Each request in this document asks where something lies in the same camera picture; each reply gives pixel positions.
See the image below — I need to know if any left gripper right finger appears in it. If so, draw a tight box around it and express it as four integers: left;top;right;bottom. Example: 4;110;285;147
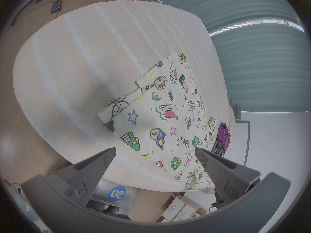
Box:
194;147;262;206

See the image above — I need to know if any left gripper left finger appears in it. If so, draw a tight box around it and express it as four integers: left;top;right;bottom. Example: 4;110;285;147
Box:
50;147;117;204

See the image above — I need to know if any white printed pyjama garment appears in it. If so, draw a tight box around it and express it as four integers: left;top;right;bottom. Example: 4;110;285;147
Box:
98;52;218;195

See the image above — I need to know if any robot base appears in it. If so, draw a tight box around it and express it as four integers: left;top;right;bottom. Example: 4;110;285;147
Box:
86;179;138;219

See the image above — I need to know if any bed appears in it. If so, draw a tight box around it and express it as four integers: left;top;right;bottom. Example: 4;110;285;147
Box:
12;0;251;194

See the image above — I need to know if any grey garment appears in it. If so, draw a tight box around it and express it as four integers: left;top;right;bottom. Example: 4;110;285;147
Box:
211;141;226;156

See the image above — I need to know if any purple garment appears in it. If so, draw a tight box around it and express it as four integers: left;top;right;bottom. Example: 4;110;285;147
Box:
217;122;231;151

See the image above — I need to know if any white wooden bedside table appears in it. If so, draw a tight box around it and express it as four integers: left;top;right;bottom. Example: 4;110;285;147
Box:
159;193;207;224

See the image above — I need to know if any grey bedside table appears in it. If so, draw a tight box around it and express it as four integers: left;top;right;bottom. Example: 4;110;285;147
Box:
230;99;242;120

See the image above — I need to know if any black power adapter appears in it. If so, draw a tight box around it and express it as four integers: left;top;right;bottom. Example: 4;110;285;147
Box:
51;0;63;14

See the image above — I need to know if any thin black cable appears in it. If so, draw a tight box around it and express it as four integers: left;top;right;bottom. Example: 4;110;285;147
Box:
9;2;59;27

